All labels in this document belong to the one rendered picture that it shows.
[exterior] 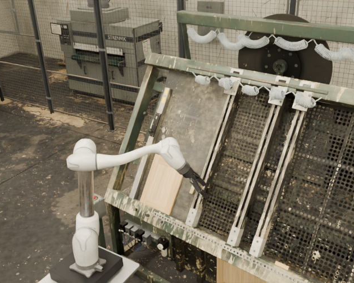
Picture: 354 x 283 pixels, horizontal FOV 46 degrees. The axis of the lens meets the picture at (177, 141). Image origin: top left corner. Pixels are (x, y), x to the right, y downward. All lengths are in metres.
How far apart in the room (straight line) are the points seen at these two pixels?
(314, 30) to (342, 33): 0.19
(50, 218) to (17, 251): 0.57
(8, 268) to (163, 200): 1.85
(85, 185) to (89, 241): 0.37
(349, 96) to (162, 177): 1.50
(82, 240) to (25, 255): 1.81
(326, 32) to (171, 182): 1.57
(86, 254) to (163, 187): 0.84
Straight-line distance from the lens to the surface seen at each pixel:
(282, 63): 3.37
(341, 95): 2.77
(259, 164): 2.85
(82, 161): 2.54
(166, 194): 3.26
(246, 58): 3.56
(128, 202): 3.43
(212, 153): 3.03
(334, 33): 3.15
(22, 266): 4.43
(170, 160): 2.53
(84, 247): 2.81
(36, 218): 5.00
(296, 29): 3.25
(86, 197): 2.85
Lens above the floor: 2.84
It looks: 27 degrees down
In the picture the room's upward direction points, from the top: 2 degrees counter-clockwise
